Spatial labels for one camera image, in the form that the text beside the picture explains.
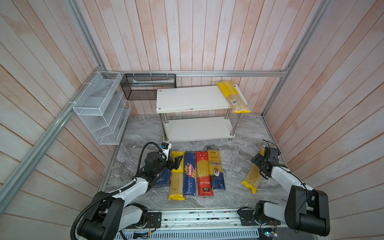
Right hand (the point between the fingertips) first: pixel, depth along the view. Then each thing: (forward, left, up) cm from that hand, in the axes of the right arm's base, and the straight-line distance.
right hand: (260, 161), depth 91 cm
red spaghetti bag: (-13, +35, 0) cm, 38 cm away
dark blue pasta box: (-14, +58, +6) cm, 60 cm away
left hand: (-2, +52, +8) cm, 53 cm away
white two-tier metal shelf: (+47, +40, -6) cm, 62 cm away
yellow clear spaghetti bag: (-10, +7, 0) cm, 12 cm away
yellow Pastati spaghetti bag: (-13, +51, +1) cm, 53 cm away
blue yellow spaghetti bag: (-12, +28, 0) cm, 31 cm away
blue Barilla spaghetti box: (-10, +44, +1) cm, 45 cm away
